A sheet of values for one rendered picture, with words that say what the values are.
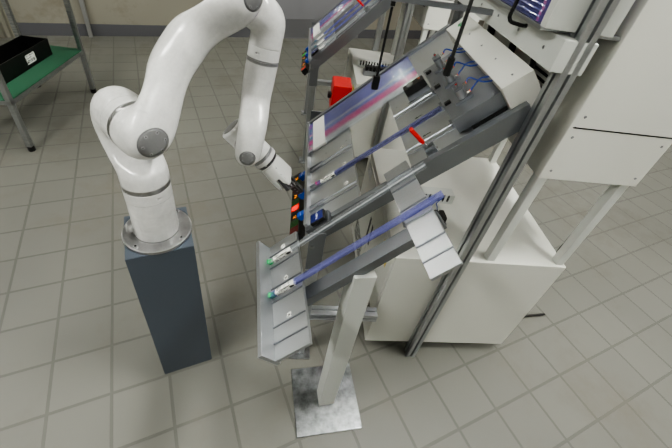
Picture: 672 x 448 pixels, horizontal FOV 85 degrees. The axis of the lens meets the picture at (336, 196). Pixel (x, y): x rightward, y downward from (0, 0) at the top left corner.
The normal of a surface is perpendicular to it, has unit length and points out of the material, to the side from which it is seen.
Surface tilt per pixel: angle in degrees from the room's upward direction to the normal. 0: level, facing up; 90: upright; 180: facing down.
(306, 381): 0
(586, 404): 0
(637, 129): 90
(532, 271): 90
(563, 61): 90
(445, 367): 0
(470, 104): 44
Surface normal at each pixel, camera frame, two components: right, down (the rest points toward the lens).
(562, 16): 0.05, 0.65
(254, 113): 0.33, -0.24
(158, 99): 0.81, 0.00
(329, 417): 0.14, -0.76
